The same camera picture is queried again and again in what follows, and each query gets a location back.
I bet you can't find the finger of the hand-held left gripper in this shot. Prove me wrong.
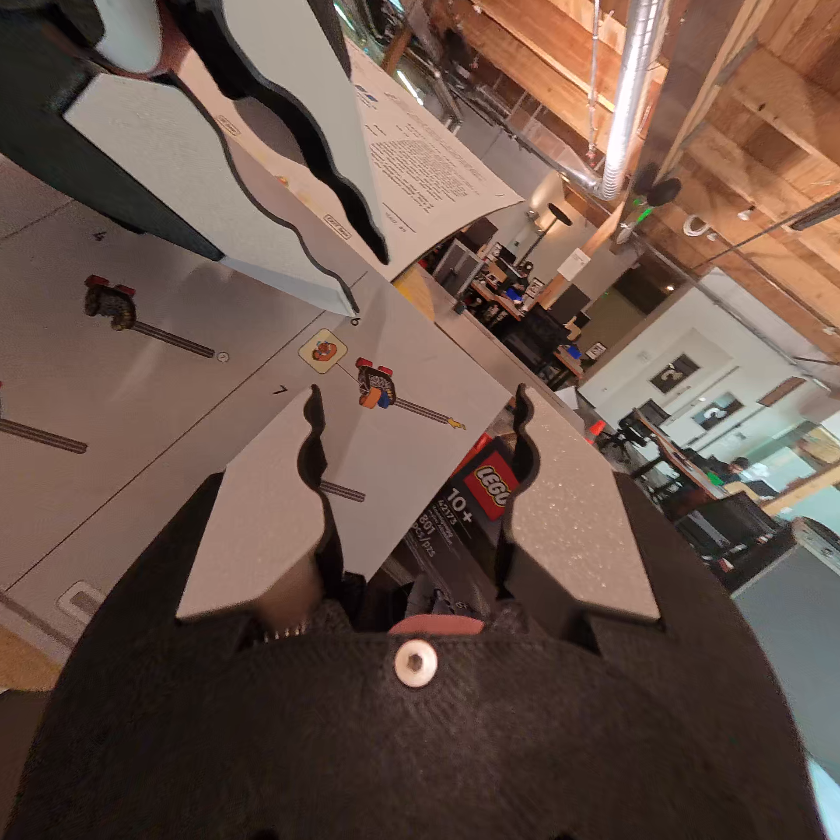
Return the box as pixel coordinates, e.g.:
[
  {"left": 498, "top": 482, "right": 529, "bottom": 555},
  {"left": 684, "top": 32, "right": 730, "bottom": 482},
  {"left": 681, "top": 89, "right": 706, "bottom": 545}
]
[
  {"left": 64, "top": 72, "right": 362, "bottom": 317},
  {"left": 169, "top": 0, "right": 391, "bottom": 265}
]

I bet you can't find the dark lego set box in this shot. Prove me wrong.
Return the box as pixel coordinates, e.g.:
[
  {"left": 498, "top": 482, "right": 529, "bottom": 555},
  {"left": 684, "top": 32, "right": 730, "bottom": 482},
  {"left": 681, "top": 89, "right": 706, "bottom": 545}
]
[{"left": 367, "top": 432, "right": 529, "bottom": 634}]

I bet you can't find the silver air duct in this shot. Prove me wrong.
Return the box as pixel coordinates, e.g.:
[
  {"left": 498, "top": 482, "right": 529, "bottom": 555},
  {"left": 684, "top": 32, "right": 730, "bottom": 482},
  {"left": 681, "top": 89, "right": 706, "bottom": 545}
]
[{"left": 558, "top": 0, "right": 665, "bottom": 202}]

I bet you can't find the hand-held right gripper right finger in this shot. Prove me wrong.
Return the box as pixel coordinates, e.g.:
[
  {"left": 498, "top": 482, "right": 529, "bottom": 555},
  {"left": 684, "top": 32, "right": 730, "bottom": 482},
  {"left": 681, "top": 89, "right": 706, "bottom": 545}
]
[{"left": 493, "top": 385, "right": 660, "bottom": 623}]

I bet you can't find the lego instruction booklet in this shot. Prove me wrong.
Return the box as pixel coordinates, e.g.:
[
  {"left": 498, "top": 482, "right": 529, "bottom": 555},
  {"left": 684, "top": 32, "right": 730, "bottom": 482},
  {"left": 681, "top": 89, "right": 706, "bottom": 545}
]
[{"left": 0, "top": 154, "right": 514, "bottom": 647}]

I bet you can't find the printed white paper sheet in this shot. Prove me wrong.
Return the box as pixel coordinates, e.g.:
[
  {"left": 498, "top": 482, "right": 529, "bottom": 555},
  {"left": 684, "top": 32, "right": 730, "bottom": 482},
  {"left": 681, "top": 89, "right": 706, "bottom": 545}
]
[{"left": 177, "top": 39, "right": 526, "bottom": 283}]

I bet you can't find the black floor lamp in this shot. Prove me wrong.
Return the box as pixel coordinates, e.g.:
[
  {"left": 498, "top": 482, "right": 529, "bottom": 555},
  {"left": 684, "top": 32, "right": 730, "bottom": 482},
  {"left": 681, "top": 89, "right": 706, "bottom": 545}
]
[{"left": 525, "top": 202, "right": 573, "bottom": 265}]

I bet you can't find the black framed wall picture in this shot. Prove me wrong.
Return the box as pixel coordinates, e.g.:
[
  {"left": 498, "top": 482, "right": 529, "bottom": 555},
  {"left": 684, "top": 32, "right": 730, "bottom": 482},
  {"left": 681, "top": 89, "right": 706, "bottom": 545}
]
[
  {"left": 692, "top": 392, "right": 746, "bottom": 431},
  {"left": 651, "top": 354, "right": 702, "bottom": 395}
]

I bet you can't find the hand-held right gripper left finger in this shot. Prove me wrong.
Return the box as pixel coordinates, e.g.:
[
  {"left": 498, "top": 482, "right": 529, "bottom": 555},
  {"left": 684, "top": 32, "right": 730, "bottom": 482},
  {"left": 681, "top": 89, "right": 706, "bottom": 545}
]
[{"left": 176, "top": 385, "right": 345, "bottom": 621}]

